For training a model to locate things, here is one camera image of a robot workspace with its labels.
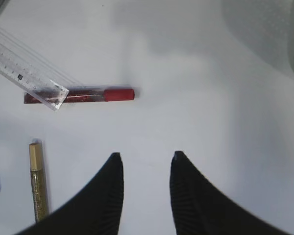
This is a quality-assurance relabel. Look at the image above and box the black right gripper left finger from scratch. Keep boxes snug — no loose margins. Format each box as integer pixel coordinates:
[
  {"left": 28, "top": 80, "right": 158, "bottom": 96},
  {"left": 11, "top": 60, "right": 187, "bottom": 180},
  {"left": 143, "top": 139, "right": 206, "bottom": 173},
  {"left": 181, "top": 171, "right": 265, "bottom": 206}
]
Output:
[{"left": 20, "top": 152, "right": 124, "bottom": 235}]

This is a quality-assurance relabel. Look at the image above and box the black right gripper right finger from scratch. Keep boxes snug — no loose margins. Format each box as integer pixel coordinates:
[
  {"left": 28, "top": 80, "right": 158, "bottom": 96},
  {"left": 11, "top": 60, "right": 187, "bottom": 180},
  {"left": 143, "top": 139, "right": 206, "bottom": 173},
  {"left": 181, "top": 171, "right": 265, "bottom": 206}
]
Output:
[{"left": 170, "top": 151, "right": 285, "bottom": 235}]

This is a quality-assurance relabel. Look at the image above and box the clear plastic ruler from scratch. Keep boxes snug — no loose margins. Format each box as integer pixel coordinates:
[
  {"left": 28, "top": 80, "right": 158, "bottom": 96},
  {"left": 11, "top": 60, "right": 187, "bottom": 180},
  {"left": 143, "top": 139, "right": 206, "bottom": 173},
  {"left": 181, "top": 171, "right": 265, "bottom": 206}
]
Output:
[{"left": 0, "top": 32, "right": 69, "bottom": 111}]

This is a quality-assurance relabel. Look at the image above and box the gold glitter marker pen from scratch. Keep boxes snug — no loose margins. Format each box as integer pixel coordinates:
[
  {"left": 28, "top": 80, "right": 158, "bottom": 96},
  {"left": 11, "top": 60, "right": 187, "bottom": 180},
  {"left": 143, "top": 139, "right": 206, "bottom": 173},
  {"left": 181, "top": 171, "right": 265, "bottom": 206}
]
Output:
[{"left": 29, "top": 141, "right": 49, "bottom": 223}]

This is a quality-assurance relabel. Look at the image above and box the red marker pen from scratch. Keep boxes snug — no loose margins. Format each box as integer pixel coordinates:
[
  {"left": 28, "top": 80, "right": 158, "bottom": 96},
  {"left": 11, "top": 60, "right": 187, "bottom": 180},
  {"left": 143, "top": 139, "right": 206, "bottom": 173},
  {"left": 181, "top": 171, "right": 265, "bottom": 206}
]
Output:
[{"left": 24, "top": 88, "right": 135, "bottom": 104}]

